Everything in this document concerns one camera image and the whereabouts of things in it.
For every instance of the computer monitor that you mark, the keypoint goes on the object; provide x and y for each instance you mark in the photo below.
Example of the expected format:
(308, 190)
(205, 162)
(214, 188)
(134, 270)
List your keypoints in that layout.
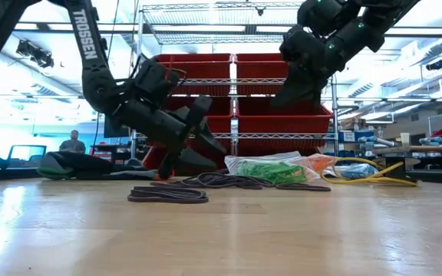
(27, 155)

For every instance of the loose dark rubber bands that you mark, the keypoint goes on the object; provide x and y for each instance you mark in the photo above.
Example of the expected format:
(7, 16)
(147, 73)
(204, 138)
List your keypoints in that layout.
(167, 195)

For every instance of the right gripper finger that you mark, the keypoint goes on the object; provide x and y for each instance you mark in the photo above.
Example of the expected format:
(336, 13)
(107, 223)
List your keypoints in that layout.
(301, 94)

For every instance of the white cup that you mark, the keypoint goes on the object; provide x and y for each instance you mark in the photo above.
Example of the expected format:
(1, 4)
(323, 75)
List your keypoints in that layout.
(404, 139)

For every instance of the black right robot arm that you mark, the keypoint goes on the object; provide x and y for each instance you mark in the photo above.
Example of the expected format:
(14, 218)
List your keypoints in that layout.
(359, 30)

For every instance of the blue storage bin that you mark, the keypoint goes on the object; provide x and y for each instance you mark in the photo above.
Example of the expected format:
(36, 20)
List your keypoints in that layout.
(345, 154)

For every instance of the single dark rubber band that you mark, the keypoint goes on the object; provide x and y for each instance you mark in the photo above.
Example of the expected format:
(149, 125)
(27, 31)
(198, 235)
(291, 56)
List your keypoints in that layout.
(301, 188)

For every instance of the black bundle with green edge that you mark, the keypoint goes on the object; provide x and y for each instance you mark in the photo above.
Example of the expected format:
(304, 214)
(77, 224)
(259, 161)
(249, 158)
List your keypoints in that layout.
(71, 165)

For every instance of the dark grey monitor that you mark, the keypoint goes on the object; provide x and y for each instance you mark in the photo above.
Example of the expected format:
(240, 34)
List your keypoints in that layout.
(117, 132)

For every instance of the orange rubber bands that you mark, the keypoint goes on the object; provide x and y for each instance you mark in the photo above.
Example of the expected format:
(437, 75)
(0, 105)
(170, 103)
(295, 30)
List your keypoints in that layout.
(320, 163)

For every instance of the pink loop-shaped object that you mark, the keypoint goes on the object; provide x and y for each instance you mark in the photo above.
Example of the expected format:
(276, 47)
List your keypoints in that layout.
(164, 177)

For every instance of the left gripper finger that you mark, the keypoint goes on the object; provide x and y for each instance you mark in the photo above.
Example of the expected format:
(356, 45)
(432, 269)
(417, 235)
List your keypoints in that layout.
(196, 163)
(212, 142)

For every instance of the blue rubber bands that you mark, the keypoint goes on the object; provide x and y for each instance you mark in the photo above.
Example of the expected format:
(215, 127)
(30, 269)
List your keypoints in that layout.
(357, 170)

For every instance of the black ceiling camera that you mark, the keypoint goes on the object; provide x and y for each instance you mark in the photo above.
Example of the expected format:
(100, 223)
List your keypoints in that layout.
(434, 65)

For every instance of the pale blue cylindrical part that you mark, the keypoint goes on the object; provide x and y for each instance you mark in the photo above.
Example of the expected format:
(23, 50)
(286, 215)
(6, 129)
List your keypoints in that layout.
(378, 142)
(441, 142)

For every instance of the green rubber bands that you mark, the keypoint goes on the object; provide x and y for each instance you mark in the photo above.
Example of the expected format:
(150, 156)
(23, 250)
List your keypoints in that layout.
(274, 172)

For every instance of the person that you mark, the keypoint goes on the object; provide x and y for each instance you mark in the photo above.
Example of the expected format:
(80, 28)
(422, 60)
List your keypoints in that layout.
(73, 145)

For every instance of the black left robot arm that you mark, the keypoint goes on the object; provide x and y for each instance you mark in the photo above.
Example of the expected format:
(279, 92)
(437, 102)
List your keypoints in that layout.
(90, 69)

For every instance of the dark rubber bands pile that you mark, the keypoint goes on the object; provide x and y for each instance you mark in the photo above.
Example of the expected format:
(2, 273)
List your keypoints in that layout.
(221, 180)

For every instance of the blue bin with white label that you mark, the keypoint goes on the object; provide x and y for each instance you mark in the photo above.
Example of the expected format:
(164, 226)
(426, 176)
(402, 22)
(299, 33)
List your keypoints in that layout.
(349, 137)

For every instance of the clear zip bag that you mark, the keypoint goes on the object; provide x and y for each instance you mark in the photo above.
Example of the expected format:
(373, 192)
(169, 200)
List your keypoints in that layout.
(267, 161)
(353, 171)
(317, 161)

